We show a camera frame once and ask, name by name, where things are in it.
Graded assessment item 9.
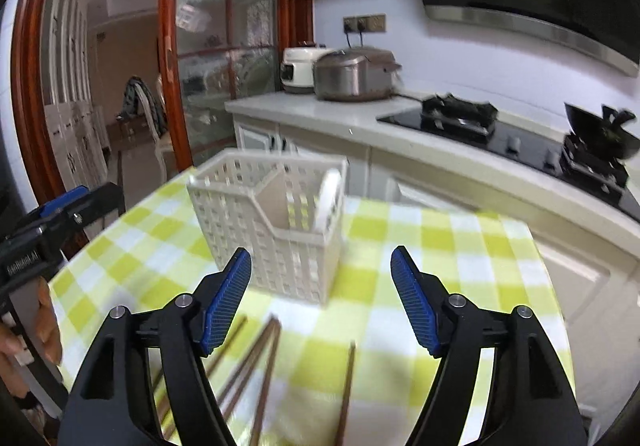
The black wok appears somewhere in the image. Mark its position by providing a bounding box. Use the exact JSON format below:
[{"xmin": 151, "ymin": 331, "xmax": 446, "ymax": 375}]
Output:
[{"xmin": 564, "ymin": 102, "xmax": 640, "ymax": 162}]

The white carved chair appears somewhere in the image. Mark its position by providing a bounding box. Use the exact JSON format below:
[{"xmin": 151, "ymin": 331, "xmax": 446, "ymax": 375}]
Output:
[{"xmin": 135, "ymin": 76, "xmax": 179, "ymax": 178}]

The white electric cooker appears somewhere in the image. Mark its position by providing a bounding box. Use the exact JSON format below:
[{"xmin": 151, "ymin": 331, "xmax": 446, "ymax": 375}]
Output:
[{"xmin": 279, "ymin": 45, "xmax": 337, "ymax": 95}]

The yellow-green checked tablecloth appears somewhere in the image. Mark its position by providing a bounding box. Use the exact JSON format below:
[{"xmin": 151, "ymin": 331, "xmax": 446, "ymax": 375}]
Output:
[{"xmin": 47, "ymin": 165, "xmax": 573, "ymax": 446}]

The black glass gas cooktop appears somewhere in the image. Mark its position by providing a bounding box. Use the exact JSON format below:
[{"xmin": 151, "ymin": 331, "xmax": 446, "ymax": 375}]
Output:
[{"xmin": 376, "ymin": 103, "xmax": 640, "ymax": 222}]

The dark patterned jacket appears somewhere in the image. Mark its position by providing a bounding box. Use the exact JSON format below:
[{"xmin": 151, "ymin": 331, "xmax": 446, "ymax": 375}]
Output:
[{"xmin": 116, "ymin": 76, "xmax": 168, "ymax": 137}]

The brown wooden chopstick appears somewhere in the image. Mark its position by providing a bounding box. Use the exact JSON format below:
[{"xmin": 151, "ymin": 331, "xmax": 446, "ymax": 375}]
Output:
[
  {"xmin": 152, "ymin": 316, "xmax": 248, "ymax": 392},
  {"xmin": 160, "ymin": 317, "xmax": 277, "ymax": 432},
  {"xmin": 247, "ymin": 320, "xmax": 282, "ymax": 446},
  {"xmin": 334, "ymin": 342, "xmax": 357, "ymax": 446}
]

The red-framed glass sliding door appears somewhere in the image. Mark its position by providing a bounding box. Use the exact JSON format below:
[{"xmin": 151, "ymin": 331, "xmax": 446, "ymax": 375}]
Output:
[{"xmin": 159, "ymin": 0, "xmax": 315, "ymax": 173}]

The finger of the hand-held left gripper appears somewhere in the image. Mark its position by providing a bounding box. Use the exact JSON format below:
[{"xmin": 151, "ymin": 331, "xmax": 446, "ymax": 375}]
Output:
[
  {"xmin": 70, "ymin": 182, "xmax": 126, "ymax": 232},
  {"xmin": 37, "ymin": 186, "xmax": 90, "ymax": 219}
]

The white spoon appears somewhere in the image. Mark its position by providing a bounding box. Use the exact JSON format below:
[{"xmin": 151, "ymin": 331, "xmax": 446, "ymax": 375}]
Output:
[{"xmin": 311, "ymin": 167, "xmax": 345, "ymax": 233}]

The white panelled cabinet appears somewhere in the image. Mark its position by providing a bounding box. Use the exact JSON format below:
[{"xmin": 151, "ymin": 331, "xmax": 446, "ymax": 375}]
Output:
[{"xmin": 42, "ymin": 0, "xmax": 109, "ymax": 193}]

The person's left hand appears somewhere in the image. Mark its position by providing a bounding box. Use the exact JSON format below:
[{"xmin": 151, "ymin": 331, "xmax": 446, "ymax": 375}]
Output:
[{"xmin": 0, "ymin": 276, "xmax": 63, "ymax": 399}]

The red wooden door frame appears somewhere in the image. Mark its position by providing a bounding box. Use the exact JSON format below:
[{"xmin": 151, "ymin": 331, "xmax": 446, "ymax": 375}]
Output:
[{"xmin": 11, "ymin": 0, "xmax": 91, "ymax": 258}]

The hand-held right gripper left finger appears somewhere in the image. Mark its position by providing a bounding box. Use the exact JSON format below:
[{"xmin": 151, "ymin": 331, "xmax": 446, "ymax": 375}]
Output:
[{"xmin": 59, "ymin": 247, "xmax": 252, "ymax": 446}]

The white plastic utensil basket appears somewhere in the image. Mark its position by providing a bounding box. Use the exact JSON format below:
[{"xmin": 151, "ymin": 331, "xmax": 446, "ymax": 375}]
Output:
[{"xmin": 186, "ymin": 148, "xmax": 349, "ymax": 305}]

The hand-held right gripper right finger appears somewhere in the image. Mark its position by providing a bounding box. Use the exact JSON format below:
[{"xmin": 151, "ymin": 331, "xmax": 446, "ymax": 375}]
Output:
[{"xmin": 390, "ymin": 246, "xmax": 588, "ymax": 446}]

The black burner grate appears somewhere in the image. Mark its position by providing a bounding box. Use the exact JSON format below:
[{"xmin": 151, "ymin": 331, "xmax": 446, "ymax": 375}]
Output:
[
  {"xmin": 559, "ymin": 136, "xmax": 631, "ymax": 194},
  {"xmin": 419, "ymin": 93, "xmax": 498, "ymax": 137}
]

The silver rice cooker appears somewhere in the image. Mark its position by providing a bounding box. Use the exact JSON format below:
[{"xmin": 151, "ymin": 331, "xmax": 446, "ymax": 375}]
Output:
[{"xmin": 312, "ymin": 46, "xmax": 403, "ymax": 103}]

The wall socket panel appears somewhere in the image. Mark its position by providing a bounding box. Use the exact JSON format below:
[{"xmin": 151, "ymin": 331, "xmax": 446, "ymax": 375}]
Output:
[{"xmin": 343, "ymin": 14, "xmax": 387, "ymax": 34}]

